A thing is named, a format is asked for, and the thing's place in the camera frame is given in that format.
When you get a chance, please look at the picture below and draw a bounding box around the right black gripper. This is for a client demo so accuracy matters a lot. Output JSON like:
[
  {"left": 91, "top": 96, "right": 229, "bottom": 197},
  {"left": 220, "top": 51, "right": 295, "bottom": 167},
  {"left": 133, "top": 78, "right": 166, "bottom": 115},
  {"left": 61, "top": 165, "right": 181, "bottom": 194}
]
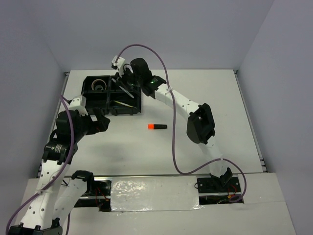
[{"left": 115, "top": 67, "right": 142, "bottom": 92}]

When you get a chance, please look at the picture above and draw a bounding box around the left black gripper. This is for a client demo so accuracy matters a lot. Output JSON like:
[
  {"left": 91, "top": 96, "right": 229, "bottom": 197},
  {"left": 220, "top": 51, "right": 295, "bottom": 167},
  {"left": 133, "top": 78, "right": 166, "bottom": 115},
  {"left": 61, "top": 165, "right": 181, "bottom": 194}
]
[{"left": 72, "top": 107, "right": 110, "bottom": 141}]

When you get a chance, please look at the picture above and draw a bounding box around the yellow thin pen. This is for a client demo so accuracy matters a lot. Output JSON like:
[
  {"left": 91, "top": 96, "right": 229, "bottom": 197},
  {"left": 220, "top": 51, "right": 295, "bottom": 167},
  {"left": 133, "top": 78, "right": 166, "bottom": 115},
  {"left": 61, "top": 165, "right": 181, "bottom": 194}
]
[{"left": 112, "top": 100, "right": 136, "bottom": 109}]

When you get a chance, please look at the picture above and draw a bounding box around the small clear tape roll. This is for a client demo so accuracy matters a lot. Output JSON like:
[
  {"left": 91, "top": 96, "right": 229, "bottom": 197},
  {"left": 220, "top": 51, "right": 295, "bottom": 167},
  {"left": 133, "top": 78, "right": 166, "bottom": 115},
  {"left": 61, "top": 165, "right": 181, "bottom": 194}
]
[{"left": 94, "top": 85, "right": 106, "bottom": 91}]

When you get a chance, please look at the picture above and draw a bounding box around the large clear tape roll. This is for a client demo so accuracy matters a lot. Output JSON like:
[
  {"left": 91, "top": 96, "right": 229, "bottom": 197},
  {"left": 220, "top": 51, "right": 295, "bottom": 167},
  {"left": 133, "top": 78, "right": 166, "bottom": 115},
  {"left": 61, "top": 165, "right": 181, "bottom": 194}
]
[{"left": 91, "top": 79, "right": 107, "bottom": 91}]

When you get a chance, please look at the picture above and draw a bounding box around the orange highlighter marker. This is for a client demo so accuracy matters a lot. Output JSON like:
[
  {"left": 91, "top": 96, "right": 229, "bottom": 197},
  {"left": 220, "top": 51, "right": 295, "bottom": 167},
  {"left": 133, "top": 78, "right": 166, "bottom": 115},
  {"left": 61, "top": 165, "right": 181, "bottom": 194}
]
[{"left": 148, "top": 124, "right": 167, "bottom": 130}]

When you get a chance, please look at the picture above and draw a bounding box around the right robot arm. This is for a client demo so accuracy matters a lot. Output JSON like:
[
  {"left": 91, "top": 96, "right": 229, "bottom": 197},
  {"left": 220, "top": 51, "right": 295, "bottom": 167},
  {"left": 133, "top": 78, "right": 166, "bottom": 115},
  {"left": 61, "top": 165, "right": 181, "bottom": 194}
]
[{"left": 112, "top": 58, "right": 233, "bottom": 191}]

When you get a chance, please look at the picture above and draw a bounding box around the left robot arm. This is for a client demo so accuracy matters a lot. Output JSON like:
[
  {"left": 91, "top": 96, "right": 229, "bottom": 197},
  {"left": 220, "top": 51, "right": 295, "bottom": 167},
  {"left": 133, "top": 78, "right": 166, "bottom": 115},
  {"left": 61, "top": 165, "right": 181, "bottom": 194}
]
[{"left": 6, "top": 108, "right": 110, "bottom": 235}]

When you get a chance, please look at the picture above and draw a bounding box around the black four-compartment organizer tray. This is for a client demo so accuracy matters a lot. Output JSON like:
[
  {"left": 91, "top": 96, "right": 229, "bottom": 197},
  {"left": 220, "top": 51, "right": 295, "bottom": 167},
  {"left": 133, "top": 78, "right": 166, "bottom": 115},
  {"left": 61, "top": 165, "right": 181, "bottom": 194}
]
[{"left": 81, "top": 75, "right": 141, "bottom": 116}]

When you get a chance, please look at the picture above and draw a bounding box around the silver foil covered panel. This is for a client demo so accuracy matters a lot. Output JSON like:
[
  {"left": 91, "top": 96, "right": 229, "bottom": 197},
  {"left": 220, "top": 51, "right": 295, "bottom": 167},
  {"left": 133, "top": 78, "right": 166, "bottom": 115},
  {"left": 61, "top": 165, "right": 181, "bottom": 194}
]
[{"left": 111, "top": 176, "right": 201, "bottom": 212}]

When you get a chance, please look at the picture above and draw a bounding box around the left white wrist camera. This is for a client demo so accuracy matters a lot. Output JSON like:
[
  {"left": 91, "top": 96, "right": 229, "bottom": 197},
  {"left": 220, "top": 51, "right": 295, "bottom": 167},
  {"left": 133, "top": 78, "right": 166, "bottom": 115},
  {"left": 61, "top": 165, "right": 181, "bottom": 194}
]
[{"left": 68, "top": 95, "right": 88, "bottom": 116}]

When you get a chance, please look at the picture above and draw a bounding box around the metal mounting rail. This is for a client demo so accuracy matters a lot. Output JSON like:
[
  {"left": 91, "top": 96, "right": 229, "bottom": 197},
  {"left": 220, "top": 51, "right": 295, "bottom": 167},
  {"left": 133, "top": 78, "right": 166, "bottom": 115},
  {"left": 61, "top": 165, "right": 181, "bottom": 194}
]
[{"left": 92, "top": 172, "right": 213, "bottom": 179}]

